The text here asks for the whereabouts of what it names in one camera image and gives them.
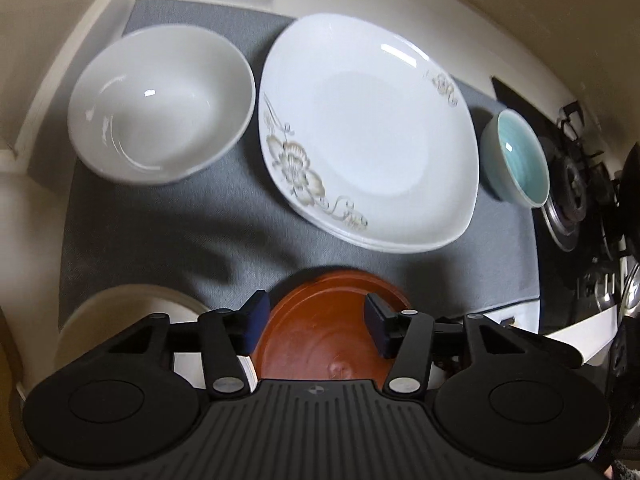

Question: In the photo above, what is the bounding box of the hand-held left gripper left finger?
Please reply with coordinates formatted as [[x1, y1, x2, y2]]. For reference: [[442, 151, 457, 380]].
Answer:
[[107, 290, 271, 402]]

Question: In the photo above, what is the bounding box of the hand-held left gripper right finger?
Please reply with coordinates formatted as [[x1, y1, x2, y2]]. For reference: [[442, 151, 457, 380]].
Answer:
[[364, 292, 537, 395]]

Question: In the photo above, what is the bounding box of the brown round plate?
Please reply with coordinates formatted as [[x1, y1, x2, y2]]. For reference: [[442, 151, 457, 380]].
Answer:
[[250, 269, 416, 394]]

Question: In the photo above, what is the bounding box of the person's right forearm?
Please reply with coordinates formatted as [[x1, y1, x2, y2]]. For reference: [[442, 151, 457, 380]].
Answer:
[[606, 460, 640, 480]]

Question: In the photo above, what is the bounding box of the grey table mat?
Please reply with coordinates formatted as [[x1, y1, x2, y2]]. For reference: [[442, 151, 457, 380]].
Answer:
[[59, 0, 542, 333]]

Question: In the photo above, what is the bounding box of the white floral plate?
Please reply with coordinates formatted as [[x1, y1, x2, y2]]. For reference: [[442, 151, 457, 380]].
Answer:
[[257, 12, 480, 254]]

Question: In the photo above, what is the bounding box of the black gas stove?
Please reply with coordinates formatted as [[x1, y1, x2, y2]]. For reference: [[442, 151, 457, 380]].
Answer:
[[492, 76, 640, 337]]

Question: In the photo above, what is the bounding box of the small teal bowl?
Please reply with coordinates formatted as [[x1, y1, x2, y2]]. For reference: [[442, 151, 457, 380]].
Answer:
[[480, 108, 551, 209]]

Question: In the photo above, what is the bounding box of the large white bowl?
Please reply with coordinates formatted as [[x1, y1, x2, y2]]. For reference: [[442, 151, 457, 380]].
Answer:
[[67, 25, 257, 186]]

